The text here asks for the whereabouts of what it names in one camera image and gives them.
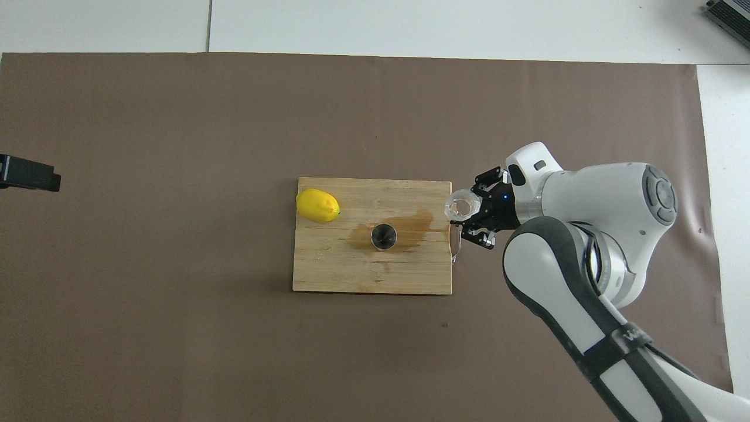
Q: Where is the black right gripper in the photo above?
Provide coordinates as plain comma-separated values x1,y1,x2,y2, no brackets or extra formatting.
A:
460,167,522,250

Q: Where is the clear textured glass cup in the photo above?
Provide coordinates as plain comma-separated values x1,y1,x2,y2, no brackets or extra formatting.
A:
444,188,483,223

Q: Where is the steel double jigger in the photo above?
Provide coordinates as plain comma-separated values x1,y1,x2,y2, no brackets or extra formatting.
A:
370,223,398,251

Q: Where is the yellow lemon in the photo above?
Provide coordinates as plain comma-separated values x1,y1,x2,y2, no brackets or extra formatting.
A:
296,188,341,223

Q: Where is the brown paper table mat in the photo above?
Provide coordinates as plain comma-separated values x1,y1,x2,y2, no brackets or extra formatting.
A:
0,52,736,422

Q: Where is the grey finned metal device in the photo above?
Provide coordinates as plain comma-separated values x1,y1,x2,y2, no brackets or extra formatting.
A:
703,0,750,33

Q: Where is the wooden cutting board, metal handle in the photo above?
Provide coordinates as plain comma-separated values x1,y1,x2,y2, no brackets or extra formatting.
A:
292,177,462,295

